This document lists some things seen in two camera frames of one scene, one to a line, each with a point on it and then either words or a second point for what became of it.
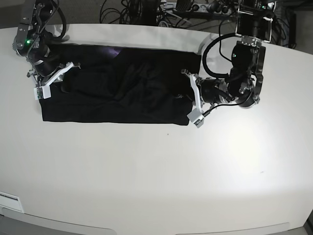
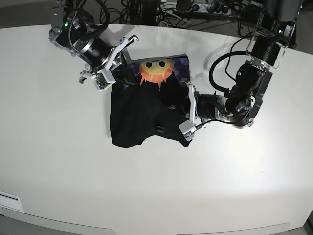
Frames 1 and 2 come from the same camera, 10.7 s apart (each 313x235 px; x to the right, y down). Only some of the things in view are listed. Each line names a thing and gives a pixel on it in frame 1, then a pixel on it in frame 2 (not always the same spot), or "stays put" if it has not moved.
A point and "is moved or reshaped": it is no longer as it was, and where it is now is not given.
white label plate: x=11 y=201 stays put
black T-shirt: x=116 y=84 is moved or reshaped
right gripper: x=208 y=90 to x=202 y=105
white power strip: x=203 y=8 stays put
